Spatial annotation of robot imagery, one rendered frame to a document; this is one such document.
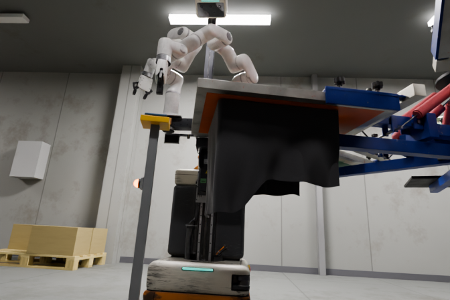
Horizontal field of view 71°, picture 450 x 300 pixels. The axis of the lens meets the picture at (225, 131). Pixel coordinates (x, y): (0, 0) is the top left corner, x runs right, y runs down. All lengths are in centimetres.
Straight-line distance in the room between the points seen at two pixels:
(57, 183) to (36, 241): 147
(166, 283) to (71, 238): 214
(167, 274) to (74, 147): 379
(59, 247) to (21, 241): 85
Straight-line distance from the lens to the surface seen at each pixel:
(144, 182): 145
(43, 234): 421
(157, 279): 209
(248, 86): 118
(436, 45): 139
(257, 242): 470
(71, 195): 538
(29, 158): 561
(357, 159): 226
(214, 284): 204
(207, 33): 187
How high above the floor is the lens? 46
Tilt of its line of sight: 18 degrees up
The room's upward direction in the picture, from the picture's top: 3 degrees clockwise
